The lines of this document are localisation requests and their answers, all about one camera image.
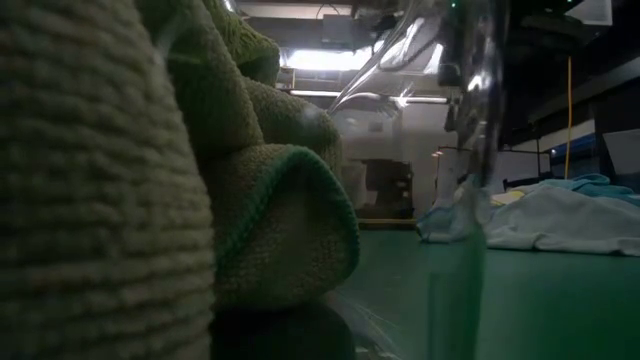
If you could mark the clear plastic bin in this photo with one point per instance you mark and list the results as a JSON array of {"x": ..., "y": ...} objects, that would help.
[{"x": 475, "y": 150}]

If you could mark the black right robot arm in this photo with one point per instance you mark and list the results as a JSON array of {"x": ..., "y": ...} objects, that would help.
[{"x": 545, "y": 22}]

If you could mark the white ceiling box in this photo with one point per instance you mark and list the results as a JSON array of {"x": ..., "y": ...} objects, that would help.
[{"x": 595, "y": 12}]

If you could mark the lime green microfiber towel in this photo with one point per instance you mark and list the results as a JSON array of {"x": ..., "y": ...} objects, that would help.
[{"x": 215, "y": 100}]

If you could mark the light blue microfiber towel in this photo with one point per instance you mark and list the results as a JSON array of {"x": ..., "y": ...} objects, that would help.
[{"x": 560, "y": 225}]

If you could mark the yellow microfiber towel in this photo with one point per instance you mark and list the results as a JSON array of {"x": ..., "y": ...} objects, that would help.
[{"x": 507, "y": 198}]

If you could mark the turquoise microfiber towel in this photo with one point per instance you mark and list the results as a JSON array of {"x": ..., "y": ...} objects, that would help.
[{"x": 595, "y": 184}]

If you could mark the sage green microfiber towel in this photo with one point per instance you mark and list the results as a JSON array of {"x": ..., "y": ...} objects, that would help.
[{"x": 75, "y": 200}]

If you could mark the green table mat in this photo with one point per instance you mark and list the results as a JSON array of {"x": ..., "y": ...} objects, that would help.
[{"x": 550, "y": 310}]

